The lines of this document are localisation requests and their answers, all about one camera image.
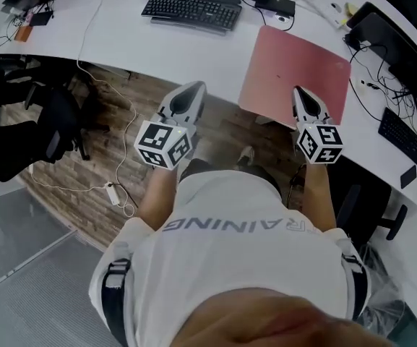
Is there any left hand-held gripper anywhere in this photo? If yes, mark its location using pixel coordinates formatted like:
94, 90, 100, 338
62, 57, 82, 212
134, 82, 207, 171

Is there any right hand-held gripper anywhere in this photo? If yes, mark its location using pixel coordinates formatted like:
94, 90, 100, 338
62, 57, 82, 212
292, 86, 343, 165

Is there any pink desk mat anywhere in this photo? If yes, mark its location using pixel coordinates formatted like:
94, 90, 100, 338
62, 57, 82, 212
237, 25, 353, 128

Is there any person's left forearm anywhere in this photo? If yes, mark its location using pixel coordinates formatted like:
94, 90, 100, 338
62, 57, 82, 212
135, 163, 181, 233

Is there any person's right forearm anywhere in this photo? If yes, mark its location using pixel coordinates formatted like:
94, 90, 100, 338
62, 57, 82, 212
299, 161, 339, 233

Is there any grey sneaker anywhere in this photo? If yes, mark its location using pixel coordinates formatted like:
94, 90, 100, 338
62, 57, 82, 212
236, 145, 256, 168

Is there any small black keyboard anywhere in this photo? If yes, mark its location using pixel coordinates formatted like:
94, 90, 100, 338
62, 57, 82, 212
377, 107, 417, 166

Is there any large black keyboard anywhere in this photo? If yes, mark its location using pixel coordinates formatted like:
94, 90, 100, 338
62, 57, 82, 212
141, 0, 244, 32

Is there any white desk power strip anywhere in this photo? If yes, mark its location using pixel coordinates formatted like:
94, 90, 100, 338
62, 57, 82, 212
301, 0, 350, 31

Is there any white floor power strip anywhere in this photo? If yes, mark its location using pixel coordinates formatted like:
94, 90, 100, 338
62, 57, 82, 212
105, 181, 122, 206

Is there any black phone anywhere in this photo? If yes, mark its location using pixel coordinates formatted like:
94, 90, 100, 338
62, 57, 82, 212
400, 165, 417, 190

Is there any small black box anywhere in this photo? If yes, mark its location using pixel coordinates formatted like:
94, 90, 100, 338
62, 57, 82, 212
30, 11, 54, 27

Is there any white t-shirt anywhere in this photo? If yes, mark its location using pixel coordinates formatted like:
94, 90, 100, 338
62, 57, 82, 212
87, 170, 372, 347

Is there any orange box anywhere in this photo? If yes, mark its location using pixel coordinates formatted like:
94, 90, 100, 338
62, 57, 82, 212
14, 25, 34, 43

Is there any clear plastic bag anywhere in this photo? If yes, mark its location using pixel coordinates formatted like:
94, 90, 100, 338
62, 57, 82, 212
358, 242, 413, 339

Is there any person's head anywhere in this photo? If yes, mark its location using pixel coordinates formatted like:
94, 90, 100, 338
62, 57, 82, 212
170, 289, 399, 347

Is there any black cable tangle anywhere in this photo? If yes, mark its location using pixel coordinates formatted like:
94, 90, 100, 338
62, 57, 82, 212
343, 34, 417, 127

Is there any long white cable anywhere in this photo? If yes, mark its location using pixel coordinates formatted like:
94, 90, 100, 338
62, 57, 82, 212
27, 0, 139, 218

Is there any black shoulder strap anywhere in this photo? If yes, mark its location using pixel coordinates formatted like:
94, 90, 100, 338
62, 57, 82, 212
101, 258, 133, 347
340, 236, 371, 321

